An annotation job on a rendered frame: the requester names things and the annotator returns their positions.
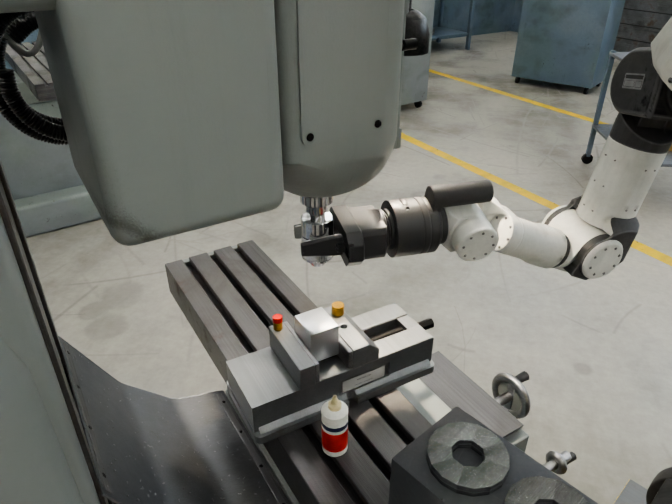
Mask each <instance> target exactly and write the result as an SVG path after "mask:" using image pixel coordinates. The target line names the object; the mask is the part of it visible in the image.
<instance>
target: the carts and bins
mask: <svg viewBox="0 0 672 504"><path fill-rule="evenodd" d="M628 53H629V52H616V51H615V50H610V52H609V59H608V63H607V67H606V71H605V75H604V79H603V83H602V87H601V92H600V96H599V100H598V104H597V108H596V112H595V116H594V121H593V124H592V129H591V133H590V137H589V141H588V145H587V149H586V153H585V154H584V155H583V156H582V157H581V160H582V162H583V163H584V164H589V163H591V162H592V160H593V156H592V155H591V152H592V148H593V144H594V140H595V136H596V132H598V133H599V134H600V135H601V136H602V137H603V138H604V139H605V140H607V138H608V136H609V133H610V131H611V129H612V126H613V124H599V120H600V116H601V112H602V108H603V103H604V99H605V95H606V91H607V87H608V83H609V79H610V75H611V71H612V67H613V63H614V59H615V58H616V59H617V60H619V61H621V60H622V59H623V58H624V57H625V56H626V55H627V54H628ZM661 167H672V145H671V147H670V149H669V151H668V153H667V155H666V157H665V159H664V161H663V163H662V165H661Z"/></svg>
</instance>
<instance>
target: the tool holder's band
mask: <svg viewBox="0 0 672 504"><path fill-rule="evenodd" d="M301 224H302V226H304V227H305V228H308V229H312V230H321V229H326V228H328V227H330V226H331V225H332V224H333V215H332V214H331V213H330V212H328V211H327V212H326V213H325V217H324V218H322V219H312V218H310V217H309V213H307V212H305V213H303V214H302V215H301Z"/></svg>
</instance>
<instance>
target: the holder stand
mask: <svg viewBox="0 0 672 504"><path fill-rule="evenodd" d="M388 504H598V503H597V502H595V501H594V500H592V499H591V498H589V497H588V496H587V495H585V494H584V493H582V492H581V491H579V490H578V489H576V488H575V487H574V486H572V485H571V484H569V483H568V482H566V481H565V480H563V479H562V478H560V477H559V476H558V475H556V474H555V473H553V472H552V471H550V470H549V469H547V468H546V467H545V466H543V465H542V464H540V463H539V462H537V461H536V460H534V459H533V458H532V457H530V456H529V455H527V454H526V453H524V452H523V451H521V450H520V449H518V448H517V447H516V446H514V445H513V444H511V443H510V442H508V441H507V440H505V439H504V438H503V437H501V436H500V435H498V434H497V433H495V432H494V431H492V430H491V429H490V428H488V427H487V426H485V425H484V424H482V423H481V422H479V421H478V420H477V419H475V418H474V417H472V416H471V415H469V414H468V413H466V412H465V411H463V410H462V409H461V408H459V407H455V408H453V409H452V410H451V411H450V412H448V413H447V414H446V415H445V416H443V417H442V418H441V419H440V420H439V421H437V422H436V423H435V424H434V425H432V426H431V427H430V428H429V429H427V430H426V431H425V432H424V433H422V434H421V435H420V436H419V437H418V438H416V439H415V440H414V441H413V442H411V443H410V444H409V445H408V446H406V447H405V448H404V449H403V450H401V451H400V452H399V453H398V454H397V455H395V456H394V457H393V458H392V462H391V475H390V488H389V501H388Z"/></svg>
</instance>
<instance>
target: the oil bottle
mask: <svg viewBox="0 0 672 504"><path fill-rule="evenodd" d="M321 423H322V424H321V428H322V449H323V451H324V453H325V454H327V455H328V456H331V457H338V456H341V455H343V454H344V453H345V452H346V451H347V448H348V406H347V405H346V404H345V403H344V402H343V401H340V400H338V399H337V396H336V395H333V397H332V399H331V400H329V401H327V402H325V403H324V404H323V406H322V408H321Z"/></svg>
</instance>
